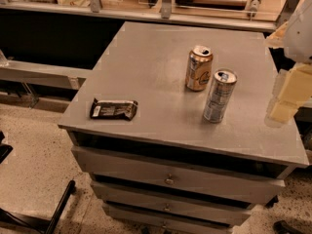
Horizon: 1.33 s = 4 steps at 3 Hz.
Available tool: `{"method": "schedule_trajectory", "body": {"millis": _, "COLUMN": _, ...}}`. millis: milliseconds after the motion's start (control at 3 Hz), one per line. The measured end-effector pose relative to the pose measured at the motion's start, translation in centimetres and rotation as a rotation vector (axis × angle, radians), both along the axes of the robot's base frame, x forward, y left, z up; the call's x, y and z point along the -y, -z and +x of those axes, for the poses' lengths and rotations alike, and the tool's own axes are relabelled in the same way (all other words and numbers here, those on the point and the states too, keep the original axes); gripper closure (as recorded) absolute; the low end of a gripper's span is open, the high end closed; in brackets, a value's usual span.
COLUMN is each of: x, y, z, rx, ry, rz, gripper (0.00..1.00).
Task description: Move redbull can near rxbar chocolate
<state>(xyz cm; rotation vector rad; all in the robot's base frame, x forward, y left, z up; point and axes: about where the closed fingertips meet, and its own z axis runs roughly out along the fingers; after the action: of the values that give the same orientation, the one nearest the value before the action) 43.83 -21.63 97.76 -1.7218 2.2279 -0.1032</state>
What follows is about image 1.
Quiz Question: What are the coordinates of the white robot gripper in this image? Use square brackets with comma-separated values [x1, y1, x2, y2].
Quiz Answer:
[264, 0, 312, 128]

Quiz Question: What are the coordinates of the silver blue redbull can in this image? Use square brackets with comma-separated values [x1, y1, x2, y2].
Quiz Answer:
[204, 68, 237, 123]

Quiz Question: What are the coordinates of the gold soda can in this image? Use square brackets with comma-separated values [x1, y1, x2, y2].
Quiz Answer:
[185, 45, 214, 91]

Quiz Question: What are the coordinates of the dark rxbar chocolate wrapper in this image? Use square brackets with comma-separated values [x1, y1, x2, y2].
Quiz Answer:
[90, 98, 138, 121]

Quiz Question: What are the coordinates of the grey drawer cabinet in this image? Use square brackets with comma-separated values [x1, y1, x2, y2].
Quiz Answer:
[59, 22, 308, 229]

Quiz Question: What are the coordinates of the black object floor corner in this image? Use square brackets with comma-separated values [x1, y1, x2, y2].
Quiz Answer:
[273, 220, 303, 234]

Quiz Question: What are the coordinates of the top grey drawer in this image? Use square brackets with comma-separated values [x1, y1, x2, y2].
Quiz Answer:
[72, 146, 285, 204]

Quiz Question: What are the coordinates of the grey drawer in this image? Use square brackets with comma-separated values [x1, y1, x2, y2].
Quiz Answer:
[91, 181, 251, 225]
[102, 204, 232, 234]
[72, 146, 285, 204]

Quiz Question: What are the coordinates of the middle grey drawer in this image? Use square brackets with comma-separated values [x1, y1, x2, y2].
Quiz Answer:
[91, 181, 251, 225]

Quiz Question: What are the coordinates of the grey metal side beam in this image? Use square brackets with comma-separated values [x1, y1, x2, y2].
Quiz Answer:
[0, 60, 92, 90]

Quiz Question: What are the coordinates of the bottom grey drawer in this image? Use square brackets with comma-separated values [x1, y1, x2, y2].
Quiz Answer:
[102, 204, 232, 234]

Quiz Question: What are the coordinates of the black chair leg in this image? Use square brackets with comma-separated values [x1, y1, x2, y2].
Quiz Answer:
[0, 178, 77, 234]

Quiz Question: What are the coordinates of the long metal shelf rail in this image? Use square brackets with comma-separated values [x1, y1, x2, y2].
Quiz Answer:
[0, 2, 276, 32]

